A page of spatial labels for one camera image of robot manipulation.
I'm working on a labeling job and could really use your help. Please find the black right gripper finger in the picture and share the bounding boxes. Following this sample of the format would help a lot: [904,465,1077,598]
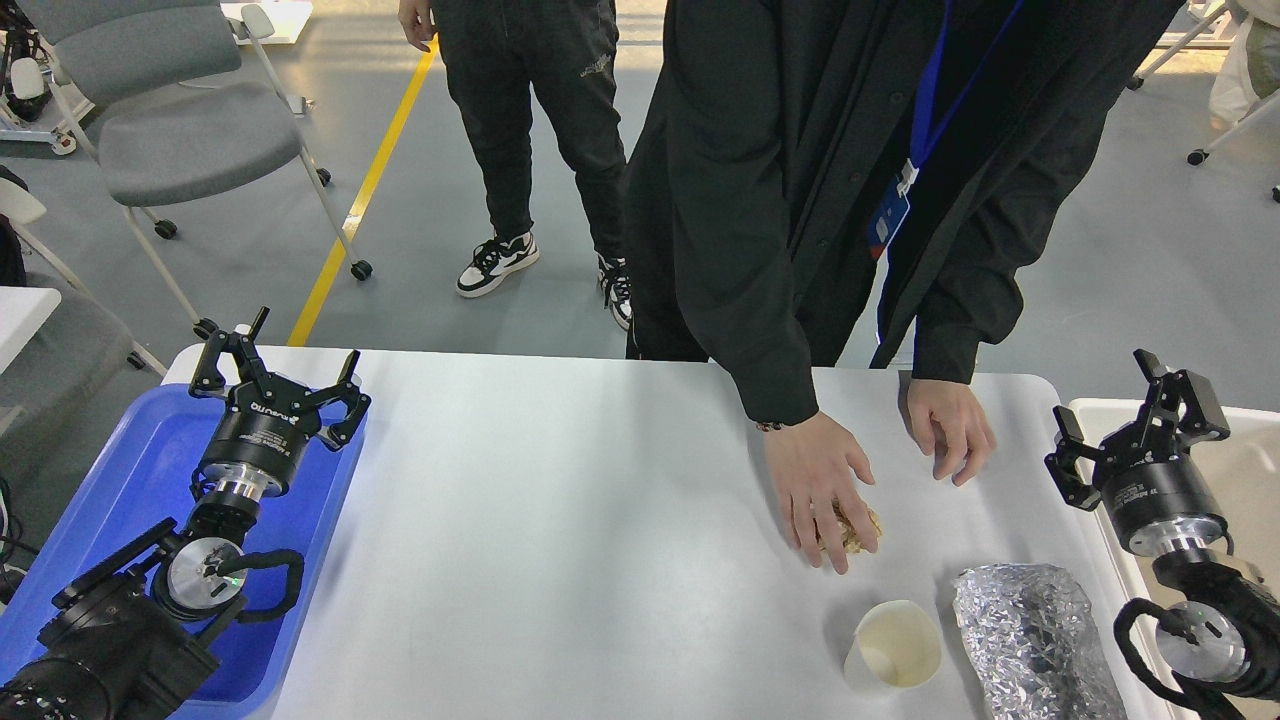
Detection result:
[1044,406,1112,512]
[1133,348,1231,454]

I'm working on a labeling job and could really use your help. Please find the white paper cup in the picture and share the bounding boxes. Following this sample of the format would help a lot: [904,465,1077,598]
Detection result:
[844,600,943,694]

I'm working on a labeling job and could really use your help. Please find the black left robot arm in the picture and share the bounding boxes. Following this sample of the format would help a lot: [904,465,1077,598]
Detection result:
[3,309,371,719]

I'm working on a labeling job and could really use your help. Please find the grey chair left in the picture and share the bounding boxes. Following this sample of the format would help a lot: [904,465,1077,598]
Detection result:
[12,1,372,325]

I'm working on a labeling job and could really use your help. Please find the brown paper ball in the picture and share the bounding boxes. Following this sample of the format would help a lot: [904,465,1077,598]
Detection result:
[818,500,884,555]

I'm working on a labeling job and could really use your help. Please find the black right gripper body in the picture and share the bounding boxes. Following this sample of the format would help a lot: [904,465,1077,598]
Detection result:
[1098,439,1229,559]

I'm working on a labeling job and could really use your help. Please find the beige plastic bin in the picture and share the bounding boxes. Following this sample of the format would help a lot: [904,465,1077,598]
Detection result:
[1068,398,1279,719]

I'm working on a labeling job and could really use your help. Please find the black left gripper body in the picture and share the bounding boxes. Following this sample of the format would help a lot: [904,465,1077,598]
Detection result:
[197,384,320,497]

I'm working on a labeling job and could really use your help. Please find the person in black coat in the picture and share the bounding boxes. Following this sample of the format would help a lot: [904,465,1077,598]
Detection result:
[623,1,1181,425]

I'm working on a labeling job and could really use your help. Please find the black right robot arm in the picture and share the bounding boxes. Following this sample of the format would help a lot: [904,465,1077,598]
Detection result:
[1044,348,1279,719]

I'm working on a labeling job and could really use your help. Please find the person's left hand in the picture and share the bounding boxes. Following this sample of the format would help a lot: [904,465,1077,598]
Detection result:
[906,378,998,487]

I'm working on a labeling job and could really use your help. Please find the blue lanyard with badge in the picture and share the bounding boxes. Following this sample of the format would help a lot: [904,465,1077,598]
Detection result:
[867,0,1027,261]

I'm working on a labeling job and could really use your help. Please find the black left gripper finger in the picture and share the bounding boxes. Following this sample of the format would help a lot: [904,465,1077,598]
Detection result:
[189,306,273,401]
[292,348,372,452]

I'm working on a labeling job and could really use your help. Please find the person in black jeans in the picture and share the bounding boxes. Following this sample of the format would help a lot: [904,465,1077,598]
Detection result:
[397,1,634,329]

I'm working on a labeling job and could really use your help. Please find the person's right hand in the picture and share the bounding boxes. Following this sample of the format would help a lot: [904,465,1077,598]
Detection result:
[762,413,878,575]

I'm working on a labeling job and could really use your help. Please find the crumpled aluminium foil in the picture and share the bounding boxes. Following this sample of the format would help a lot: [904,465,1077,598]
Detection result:
[954,562,1128,719]

